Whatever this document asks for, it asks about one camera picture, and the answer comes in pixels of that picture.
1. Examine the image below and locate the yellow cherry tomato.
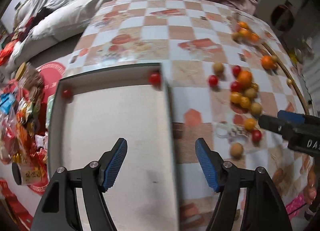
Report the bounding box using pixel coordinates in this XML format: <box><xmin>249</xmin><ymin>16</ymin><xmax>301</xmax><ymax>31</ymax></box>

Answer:
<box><xmin>229</xmin><ymin>92</ymin><xmax>242</xmax><ymax>104</ymax></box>
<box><xmin>244</xmin><ymin>118</ymin><xmax>257</xmax><ymax>132</ymax></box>
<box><xmin>240</xmin><ymin>96</ymin><xmax>251</xmax><ymax>110</ymax></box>

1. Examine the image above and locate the large orange in cluster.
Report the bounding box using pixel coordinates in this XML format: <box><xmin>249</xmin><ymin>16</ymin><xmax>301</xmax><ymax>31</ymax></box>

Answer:
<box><xmin>236</xmin><ymin>70</ymin><xmax>252</xmax><ymax>89</ymax></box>

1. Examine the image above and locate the orange in bowl right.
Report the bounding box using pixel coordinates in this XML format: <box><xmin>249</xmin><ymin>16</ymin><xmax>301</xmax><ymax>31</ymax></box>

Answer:
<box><xmin>248</xmin><ymin>32</ymin><xmax>260</xmax><ymax>44</ymax></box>

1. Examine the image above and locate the red cherry tomato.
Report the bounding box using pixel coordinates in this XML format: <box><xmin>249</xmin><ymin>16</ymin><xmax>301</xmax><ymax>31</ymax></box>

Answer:
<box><xmin>232</xmin><ymin>65</ymin><xmax>241</xmax><ymax>78</ymax></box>
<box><xmin>148</xmin><ymin>71</ymin><xmax>162</xmax><ymax>87</ymax></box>
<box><xmin>208</xmin><ymin>75</ymin><xmax>219</xmax><ymax>88</ymax></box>
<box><xmin>230</xmin><ymin>81</ymin><xmax>242</xmax><ymax>93</ymax></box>

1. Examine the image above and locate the glass fruit bowl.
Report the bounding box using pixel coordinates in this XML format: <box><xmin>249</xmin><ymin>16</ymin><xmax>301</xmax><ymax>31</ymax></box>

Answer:
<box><xmin>230</xmin><ymin>12</ymin><xmax>265</xmax><ymax>46</ymax></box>

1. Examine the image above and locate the red gift box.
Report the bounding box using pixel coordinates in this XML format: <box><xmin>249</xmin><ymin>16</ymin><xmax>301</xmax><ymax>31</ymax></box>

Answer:
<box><xmin>1</xmin><ymin>178</ymin><xmax>33</xmax><ymax>230</ymax></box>

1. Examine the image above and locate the wooden curved stick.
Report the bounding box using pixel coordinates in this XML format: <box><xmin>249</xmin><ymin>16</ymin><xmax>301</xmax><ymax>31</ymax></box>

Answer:
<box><xmin>262</xmin><ymin>42</ymin><xmax>310</xmax><ymax>115</ymax></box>

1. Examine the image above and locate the orange in bowl middle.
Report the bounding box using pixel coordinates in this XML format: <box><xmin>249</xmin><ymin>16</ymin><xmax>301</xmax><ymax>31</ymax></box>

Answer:
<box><xmin>238</xmin><ymin>28</ymin><xmax>251</xmax><ymax>39</ymax></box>

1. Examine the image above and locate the red cherry tomato top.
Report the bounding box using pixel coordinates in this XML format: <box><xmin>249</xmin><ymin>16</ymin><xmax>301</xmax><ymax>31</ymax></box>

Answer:
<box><xmin>232</xmin><ymin>65</ymin><xmax>241</xmax><ymax>78</ymax></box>

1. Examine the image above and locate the shallow white tray box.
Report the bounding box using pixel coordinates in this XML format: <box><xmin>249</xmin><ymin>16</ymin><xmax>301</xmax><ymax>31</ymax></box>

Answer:
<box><xmin>48</xmin><ymin>63</ymin><xmax>179</xmax><ymax>230</ymax></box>

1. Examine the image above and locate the orange in bowl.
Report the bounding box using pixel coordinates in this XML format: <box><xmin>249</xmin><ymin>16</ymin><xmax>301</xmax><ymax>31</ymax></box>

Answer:
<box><xmin>238</xmin><ymin>28</ymin><xmax>251</xmax><ymax>39</ymax></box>
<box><xmin>238</xmin><ymin>21</ymin><xmax>249</xmax><ymax>30</ymax></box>
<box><xmin>248</xmin><ymin>32</ymin><xmax>260</xmax><ymax>44</ymax></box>

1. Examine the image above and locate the clear snack jar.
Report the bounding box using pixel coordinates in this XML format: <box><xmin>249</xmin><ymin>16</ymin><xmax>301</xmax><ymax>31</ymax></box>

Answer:
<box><xmin>15</xmin><ymin>62</ymin><xmax>44</xmax><ymax>91</ymax></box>

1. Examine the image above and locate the white sofa cushion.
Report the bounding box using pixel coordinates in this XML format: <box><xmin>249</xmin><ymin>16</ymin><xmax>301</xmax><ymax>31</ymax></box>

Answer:
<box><xmin>7</xmin><ymin>0</ymin><xmax>114</xmax><ymax>69</ymax></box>

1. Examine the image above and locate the red round mat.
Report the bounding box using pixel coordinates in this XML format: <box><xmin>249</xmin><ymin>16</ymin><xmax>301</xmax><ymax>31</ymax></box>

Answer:
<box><xmin>38</xmin><ymin>62</ymin><xmax>66</xmax><ymax>103</ymax></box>

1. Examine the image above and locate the snack bag pile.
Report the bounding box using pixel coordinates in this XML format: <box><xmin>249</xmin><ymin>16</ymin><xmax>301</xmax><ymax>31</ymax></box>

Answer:
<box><xmin>1</xmin><ymin>78</ymin><xmax>47</xmax><ymax>167</ymax></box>

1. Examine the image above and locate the longan by edge orange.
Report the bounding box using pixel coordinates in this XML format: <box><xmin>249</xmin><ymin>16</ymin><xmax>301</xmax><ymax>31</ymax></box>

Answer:
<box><xmin>271</xmin><ymin>55</ymin><xmax>279</xmax><ymax>63</ymax></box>

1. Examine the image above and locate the black lidded jar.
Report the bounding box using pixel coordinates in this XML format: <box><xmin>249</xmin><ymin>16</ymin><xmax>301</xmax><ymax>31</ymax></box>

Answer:
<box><xmin>11</xmin><ymin>162</ymin><xmax>42</xmax><ymax>185</ymax></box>

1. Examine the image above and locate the orange near table edge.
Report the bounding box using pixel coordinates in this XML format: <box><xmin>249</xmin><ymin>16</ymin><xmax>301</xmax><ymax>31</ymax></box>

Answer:
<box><xmin>261</xmin><ymin>55</ymin><xmax>274</xmax><ymax>70</ymax></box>

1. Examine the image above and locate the small dark yellow tomato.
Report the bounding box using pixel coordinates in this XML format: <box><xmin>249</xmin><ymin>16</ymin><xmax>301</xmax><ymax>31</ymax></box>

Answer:
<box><xmin>251</xmin><ymin>83</ymin><xmax>259</xmax><ymax>91</ymax></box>

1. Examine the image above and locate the longan beside orange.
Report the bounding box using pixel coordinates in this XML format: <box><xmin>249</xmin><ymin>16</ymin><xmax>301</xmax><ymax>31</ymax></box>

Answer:
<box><xmin>244</xmin><ymin>88</ymin><xmax>258</xmax><ymax>100</ymax></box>

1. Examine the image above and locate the orange in bowl top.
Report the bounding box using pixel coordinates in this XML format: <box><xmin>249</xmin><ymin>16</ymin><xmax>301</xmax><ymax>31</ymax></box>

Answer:
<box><xmin>238</xmin><ymin>21</ymin><xmax>249</xmax><ymax>30</ymax></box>

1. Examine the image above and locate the longan beside bowl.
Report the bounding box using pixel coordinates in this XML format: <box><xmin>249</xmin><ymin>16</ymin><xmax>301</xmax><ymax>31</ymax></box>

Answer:
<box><xmin>231</xmin><ymin>32</ymin><xmax>241</xmax><ymax>42</ymax></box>

